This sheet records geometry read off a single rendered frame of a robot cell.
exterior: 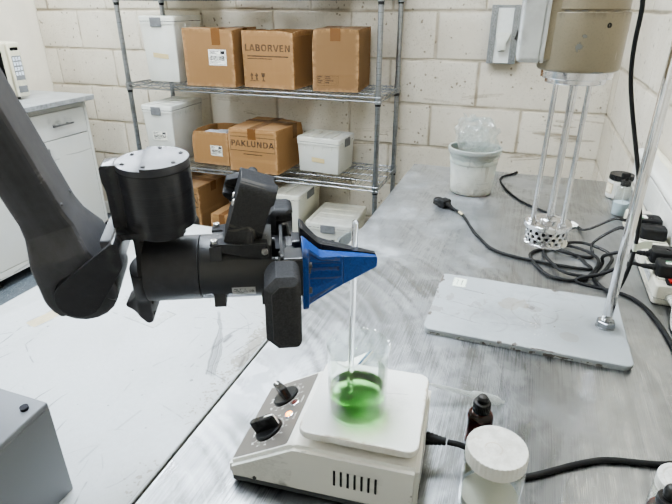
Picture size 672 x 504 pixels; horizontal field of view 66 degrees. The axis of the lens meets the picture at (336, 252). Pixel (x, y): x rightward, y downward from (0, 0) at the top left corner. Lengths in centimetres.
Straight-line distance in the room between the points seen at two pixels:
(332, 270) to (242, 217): 9
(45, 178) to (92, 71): 348
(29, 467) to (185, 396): 21
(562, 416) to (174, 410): 49
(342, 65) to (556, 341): 198
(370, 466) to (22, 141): 41
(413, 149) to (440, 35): 59
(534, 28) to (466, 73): 210
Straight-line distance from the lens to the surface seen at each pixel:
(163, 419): 72
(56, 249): 46
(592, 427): 74
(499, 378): 78
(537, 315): 92
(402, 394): 59
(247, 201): 43
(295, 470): 58
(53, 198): 45
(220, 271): 45
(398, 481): 55
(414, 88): 290
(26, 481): 62
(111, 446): 70
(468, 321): 87
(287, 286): 38
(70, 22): 397
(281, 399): 64
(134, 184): 42
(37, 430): 60
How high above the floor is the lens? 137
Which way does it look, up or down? 25 degrees down
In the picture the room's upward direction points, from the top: straight up
